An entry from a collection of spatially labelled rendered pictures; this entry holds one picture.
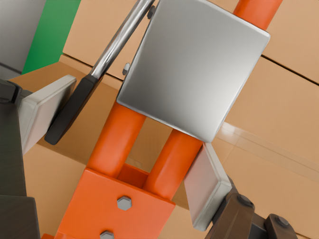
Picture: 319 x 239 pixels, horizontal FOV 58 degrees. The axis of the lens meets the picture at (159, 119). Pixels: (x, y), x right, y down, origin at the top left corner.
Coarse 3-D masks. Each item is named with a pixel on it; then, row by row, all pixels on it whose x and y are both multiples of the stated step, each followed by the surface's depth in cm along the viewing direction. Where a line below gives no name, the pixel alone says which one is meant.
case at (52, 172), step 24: (48, 72) 56; (72, 72) 65; (96, 96) 57; (96, 120) 46; (48, 144) 33; (72, 144) 35; (144, 144) 47; (24, 168) 33; (48, 168) 33; (72, 168) 33; (144, 168) 39; (48, 192) 34; (72, 192) 34; (48, 216) 35
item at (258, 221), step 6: (234, 186) 16; (234, 192) 15; (228, 198) 14; (222, 204) 14; (222, 210) 14; (216, 216) 14; (258, 216) 14; (252, 222) 13; (258, 222) 13; (252, 228) 13; (258, 228) 13; (264, 228) 13; (252, 234) 13; (258, 234) 13; (264, 234) 13
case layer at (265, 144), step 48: (96, 0) 64; (288, 0) 66; (96, 48) 68; (288, 48) 69; (240, 96) 72; (288, 96) 73; (240, 144) 76; (288, 144) 77; (240, 192) 81; (288, 192) 81
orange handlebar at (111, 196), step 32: (256, 0) 15; (128, 128) 17; (96, 160) 18; (160, 160) 18; (192, 160) 18; (96, 192) 18; (128, 192) 18; (160, 192) 18; (64, 224) 18; (96, 224) 18; (128, 224) 18; (160, 224) 19
